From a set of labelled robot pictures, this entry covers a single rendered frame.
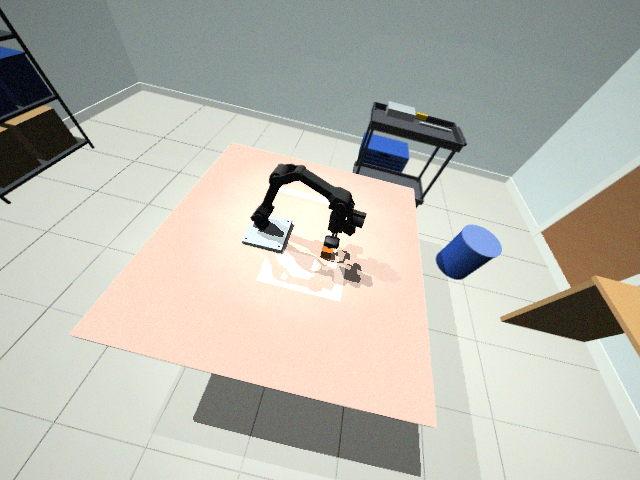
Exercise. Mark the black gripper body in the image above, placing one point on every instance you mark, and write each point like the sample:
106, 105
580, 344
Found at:
331, 241

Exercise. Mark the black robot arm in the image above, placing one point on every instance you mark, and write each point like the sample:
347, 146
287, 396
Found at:
340, 199

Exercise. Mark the orange block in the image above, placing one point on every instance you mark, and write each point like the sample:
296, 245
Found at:
326, 253

